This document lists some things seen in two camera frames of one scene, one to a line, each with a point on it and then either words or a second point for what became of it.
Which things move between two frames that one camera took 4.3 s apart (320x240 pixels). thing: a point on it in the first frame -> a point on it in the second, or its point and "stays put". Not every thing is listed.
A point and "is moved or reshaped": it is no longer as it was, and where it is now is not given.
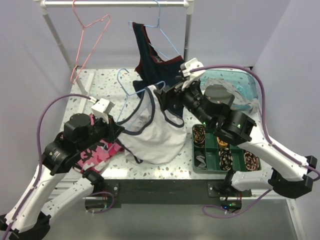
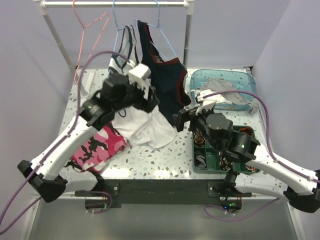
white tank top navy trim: x=150 y=135 is moved or reshaped
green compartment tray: x=213 y=154 stays put
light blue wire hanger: x=129 y=94 -> x=118 y=30
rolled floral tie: x=199 y=135 stays put
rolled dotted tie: x=226 y=159 stays put
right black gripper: x=168 y=93 -> x=184 y=115
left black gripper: x=113 y=128 -> x=147 y=105
